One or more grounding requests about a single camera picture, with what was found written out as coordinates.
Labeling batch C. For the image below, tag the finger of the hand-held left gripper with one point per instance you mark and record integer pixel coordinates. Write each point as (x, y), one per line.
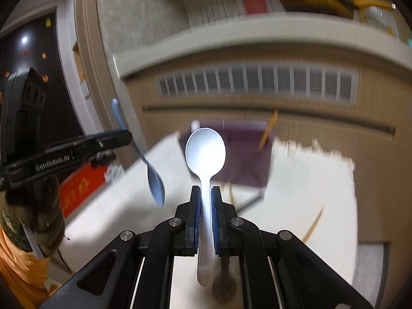
(109, 139)
(99, 157)

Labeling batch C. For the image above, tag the purple utensil holder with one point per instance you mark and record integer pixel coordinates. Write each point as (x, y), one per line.
(244, 161)

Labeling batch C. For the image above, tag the wooden chopstick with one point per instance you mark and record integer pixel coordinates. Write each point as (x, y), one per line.
(268, 132)
(313, 228)
(230, 193)

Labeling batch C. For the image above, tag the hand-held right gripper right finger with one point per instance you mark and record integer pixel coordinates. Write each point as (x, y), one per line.
(216, 222)

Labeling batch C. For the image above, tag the blue plastic spoon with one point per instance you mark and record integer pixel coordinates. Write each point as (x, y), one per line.
(156, 186)

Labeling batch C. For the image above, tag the long grey vent grille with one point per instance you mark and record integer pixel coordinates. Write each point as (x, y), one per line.
(257, 82)

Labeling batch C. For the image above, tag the red printed bag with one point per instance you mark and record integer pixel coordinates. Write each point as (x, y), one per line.
(80, 190)

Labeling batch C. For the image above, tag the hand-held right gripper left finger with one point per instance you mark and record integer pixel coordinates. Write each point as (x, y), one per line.
(195, 219)

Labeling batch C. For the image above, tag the white plastic spoon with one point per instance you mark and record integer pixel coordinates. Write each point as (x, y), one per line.
(206, 154)

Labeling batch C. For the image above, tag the orange cloth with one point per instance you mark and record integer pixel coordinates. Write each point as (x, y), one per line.
(16, 276)

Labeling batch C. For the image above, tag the black glossy door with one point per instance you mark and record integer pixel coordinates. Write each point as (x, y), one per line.
(32, 51)

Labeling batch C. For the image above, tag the wall poster pink-dressed figure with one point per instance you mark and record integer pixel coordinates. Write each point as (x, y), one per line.
(254, 3)

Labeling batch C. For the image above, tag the grey counter ledge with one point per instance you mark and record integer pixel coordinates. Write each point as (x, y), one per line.
(257, 35)

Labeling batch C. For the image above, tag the yellow-lidded clear container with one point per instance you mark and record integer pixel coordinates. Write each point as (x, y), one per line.
(376, 16)

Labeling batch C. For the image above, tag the crumpled white wrapper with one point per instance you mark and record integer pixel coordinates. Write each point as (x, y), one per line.
(113, 171)

